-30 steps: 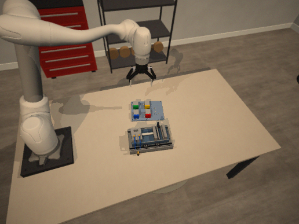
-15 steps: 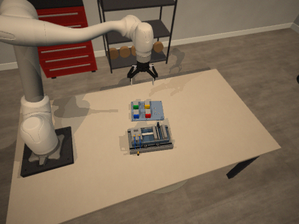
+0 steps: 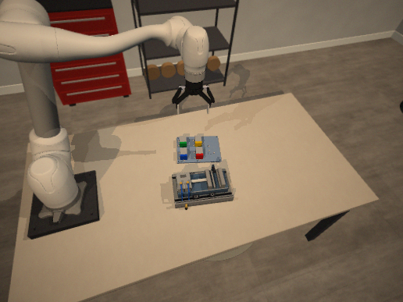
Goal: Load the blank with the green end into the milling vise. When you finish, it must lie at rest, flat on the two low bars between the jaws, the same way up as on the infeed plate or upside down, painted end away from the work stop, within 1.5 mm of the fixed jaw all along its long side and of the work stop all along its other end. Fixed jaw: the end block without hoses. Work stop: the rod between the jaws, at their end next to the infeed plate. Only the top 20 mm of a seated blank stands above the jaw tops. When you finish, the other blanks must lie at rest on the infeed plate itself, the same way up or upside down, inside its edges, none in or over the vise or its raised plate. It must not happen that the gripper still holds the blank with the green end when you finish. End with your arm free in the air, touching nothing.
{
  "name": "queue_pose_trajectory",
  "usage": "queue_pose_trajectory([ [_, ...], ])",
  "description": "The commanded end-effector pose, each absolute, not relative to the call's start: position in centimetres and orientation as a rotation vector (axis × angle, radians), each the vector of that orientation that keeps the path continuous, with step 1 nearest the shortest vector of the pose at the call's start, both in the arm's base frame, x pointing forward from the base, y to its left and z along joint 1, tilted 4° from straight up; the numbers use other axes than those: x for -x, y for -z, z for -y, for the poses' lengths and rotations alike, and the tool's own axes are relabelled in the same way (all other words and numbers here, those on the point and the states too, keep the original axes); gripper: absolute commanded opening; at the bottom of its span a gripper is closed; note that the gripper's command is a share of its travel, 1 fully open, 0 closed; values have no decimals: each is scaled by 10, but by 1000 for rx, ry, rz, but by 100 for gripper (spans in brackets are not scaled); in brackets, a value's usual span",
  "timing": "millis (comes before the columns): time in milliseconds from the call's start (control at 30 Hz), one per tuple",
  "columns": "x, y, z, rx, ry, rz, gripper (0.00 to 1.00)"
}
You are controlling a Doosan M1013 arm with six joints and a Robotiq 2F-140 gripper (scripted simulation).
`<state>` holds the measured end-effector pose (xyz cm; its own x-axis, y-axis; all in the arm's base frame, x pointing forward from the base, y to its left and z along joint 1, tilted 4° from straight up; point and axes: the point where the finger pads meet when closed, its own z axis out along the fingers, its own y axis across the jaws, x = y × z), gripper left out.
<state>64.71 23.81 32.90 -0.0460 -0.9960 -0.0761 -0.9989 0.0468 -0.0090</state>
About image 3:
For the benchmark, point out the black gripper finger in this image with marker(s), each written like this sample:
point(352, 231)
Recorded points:
point(209, 99)
point(177, 99)

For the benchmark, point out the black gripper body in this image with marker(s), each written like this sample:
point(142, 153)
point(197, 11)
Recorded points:
point(189, 86)

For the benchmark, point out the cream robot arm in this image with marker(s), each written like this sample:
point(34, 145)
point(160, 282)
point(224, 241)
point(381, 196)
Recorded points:
point(26, 35)

